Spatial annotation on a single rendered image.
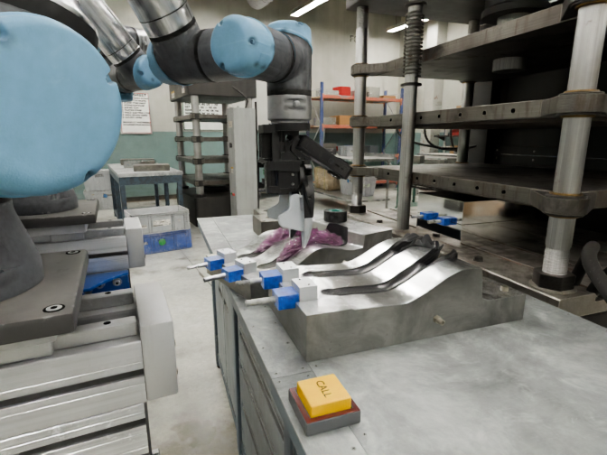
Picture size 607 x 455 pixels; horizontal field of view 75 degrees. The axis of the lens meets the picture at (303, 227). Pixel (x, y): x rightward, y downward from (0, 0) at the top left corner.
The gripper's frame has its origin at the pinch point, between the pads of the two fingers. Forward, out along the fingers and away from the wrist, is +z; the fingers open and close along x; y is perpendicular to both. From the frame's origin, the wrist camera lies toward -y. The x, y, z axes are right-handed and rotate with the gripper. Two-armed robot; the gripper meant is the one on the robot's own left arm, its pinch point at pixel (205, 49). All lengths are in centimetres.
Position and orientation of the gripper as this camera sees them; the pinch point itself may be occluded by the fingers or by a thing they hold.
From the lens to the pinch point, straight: 139.4
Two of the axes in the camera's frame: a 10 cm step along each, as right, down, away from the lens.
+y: -1.1, 9.5, 3.0
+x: 7.7, 2.7, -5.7
